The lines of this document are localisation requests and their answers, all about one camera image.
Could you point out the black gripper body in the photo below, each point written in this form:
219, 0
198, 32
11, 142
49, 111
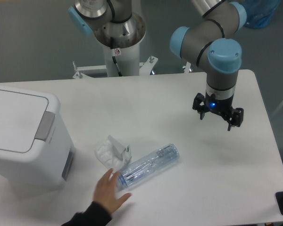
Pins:
222, 108

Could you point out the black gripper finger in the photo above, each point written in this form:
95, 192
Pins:
235, 118
199, 105

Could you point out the clear plastic bottle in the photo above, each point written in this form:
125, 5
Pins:
135, 172

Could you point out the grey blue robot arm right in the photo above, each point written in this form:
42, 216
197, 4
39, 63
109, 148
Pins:
211, 48

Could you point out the black sleeved forearm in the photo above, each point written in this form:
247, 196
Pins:
95, 215

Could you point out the grey trash can lid button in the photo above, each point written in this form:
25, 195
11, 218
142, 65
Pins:
45, 125

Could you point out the white trash can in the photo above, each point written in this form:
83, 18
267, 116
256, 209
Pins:
24, 158

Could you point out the person's bare hand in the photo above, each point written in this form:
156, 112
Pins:
105, 192

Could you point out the blue plastic bag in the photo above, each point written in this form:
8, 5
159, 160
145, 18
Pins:
259, 12

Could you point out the crumpled white plastic packaging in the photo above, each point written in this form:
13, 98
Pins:
112, 154

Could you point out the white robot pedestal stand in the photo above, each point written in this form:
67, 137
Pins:
122, 61

